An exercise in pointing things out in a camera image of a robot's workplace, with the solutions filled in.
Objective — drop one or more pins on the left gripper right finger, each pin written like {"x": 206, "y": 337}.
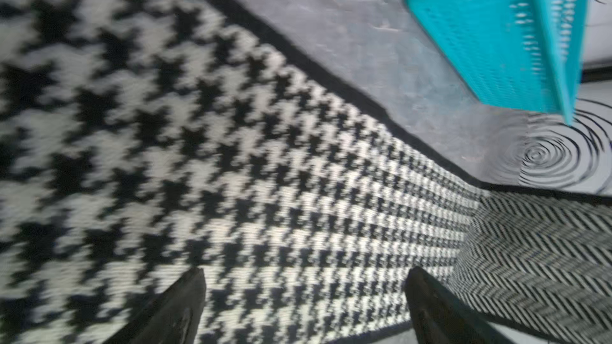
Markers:
{"x": 438, "y": 316}

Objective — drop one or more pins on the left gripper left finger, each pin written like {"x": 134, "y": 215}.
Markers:
{"x": 171, "y": 317}

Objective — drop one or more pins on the teal plastic basket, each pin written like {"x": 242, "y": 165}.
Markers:
{"x": 518, "y": 54}

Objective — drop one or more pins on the black white patterned scarf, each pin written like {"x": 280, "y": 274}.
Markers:
{"x": 144, "y": 138}

